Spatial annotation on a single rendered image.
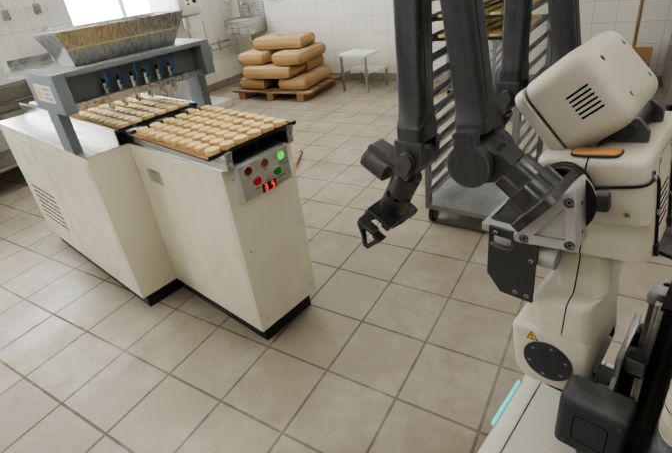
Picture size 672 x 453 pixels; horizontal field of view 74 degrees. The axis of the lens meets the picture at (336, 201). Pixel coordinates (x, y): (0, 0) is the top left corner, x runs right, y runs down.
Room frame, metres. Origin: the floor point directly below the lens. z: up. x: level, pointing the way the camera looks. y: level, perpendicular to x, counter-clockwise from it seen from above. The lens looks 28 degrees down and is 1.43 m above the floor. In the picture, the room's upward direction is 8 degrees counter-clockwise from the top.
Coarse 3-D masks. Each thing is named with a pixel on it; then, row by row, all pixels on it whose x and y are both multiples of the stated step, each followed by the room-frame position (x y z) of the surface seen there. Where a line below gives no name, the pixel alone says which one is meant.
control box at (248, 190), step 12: (264, 156) 1.54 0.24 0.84; (276, 156) 1.58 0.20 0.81; (240, 168) 1.46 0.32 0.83; (252, 168) 1.50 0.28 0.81; (264, 168) 1.53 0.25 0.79; (288, 168) 1.62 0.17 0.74; (240, 180) 1.46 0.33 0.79; (252, 180) 1.49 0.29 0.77; (264, 180) 1.53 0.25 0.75; (276, 180) 1.57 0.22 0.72; (240, 192) 1.47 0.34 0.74; (252, 192) 1.48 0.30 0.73; (264, 192) 1.52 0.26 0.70
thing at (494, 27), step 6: (498, 18) 2.51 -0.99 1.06; (534, 18) 2.35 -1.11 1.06; (486, 24) 2.37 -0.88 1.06; (492, 24) 2.38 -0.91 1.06; (498, 24) 2.31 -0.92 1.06; (492, 30) 2.20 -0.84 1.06; (498, 30) 2.15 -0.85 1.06; (438, 36) 2.24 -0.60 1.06; (444, 36) 2.22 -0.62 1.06; (492, 36) 2.07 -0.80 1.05
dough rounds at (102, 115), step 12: (132, 96) 2.50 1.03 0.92; (144, 96) 2.44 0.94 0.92; (96, 108) 2.31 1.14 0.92; (108, 108) 2.29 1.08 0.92; (120, 108) 2.23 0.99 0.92; (132, 108) 2.22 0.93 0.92; (144, 108) 2.17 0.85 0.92; (156, 108) 2.13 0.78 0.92; (168, 108) 2.10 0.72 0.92; (84, 120) 2.17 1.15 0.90; (96, 120) 2.08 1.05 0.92; (108, 120) 2.03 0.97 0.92; (120, 120) 2.00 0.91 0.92; (132, 120) 1.97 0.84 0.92
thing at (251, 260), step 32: (160, 160) 1.74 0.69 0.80; (160, 192) 1.81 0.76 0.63; (192, 192) 1.61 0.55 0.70; (224, 192) 1.45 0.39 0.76; (288, 192) 1.64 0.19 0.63; (160, 224) 1.89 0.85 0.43; (192, 224) 1.67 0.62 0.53; (224, 224) 1.49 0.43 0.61; (256, 224) 1.51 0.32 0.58; (288, 224) 1.62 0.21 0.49; (192, 256) 1.74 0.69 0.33; (224, 256) 1.53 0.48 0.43; (256, 256) 1.48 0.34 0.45; (288, 256) 1.59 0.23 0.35; (192, 288) 1.89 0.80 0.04; (224, 288) 1.59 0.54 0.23; (256, 288) 1.45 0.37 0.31; (288, 288) 1.57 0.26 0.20; (256, 320) 1.46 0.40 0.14; (288, 320) 1.58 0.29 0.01
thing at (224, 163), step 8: (32, 104) 2.78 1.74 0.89; (136, 128) 1.91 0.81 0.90; (120, 136) 1.99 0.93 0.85; (128, 136) 1.93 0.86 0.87; (144, 144) 1.83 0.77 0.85; (152, 144) 1.78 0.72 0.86; (168, 152) 1.70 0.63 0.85; (176, 152) 1.65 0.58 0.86; (192, 160) 1.58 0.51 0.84; (200, 160) 1.54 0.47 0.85; (216, 160) 1.46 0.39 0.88; (224, 160) 1.43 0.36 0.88; (216, 168) 1.47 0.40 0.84; (224, 168) 1.44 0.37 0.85; (232, 168) 1.44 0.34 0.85
